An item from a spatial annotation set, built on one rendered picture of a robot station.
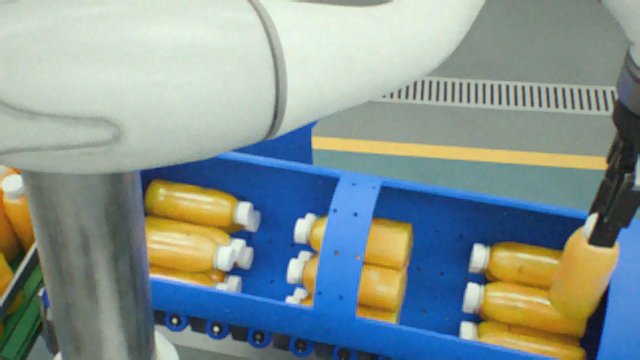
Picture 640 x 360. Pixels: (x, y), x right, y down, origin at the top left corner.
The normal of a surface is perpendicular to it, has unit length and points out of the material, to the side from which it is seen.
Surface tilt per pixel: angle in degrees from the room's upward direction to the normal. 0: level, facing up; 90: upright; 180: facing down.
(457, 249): 56
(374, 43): 47
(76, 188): 83
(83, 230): 83
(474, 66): 0
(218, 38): 38
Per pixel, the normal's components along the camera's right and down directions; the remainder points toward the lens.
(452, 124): -0.02, -0.65
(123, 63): 0.40, -0.07
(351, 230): -0.09, -0.38
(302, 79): 0.68, 0.20
